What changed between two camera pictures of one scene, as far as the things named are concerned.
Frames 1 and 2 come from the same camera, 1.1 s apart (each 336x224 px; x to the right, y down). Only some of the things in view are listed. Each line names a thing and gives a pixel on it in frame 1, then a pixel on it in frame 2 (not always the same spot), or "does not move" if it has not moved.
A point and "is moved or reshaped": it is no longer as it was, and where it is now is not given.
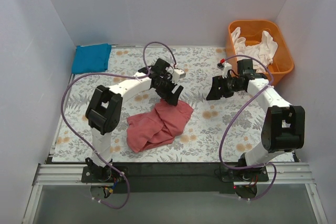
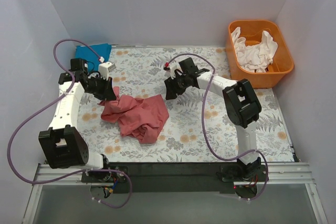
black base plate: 172,178 does not move
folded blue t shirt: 91,58 does not move
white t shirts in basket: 264,51 does not move
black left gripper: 169,91 → 104,89
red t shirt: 158,128 is moved or reshaped
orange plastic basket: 252,31 does not move
